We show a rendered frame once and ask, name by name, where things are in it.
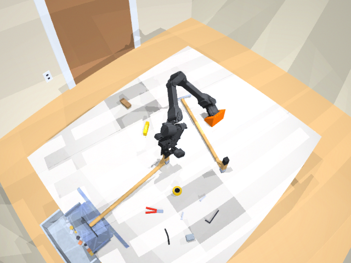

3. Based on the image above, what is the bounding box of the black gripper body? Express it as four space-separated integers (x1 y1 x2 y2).
154 133 185 159

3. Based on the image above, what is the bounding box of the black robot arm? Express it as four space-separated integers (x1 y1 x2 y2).
158 71 220 150

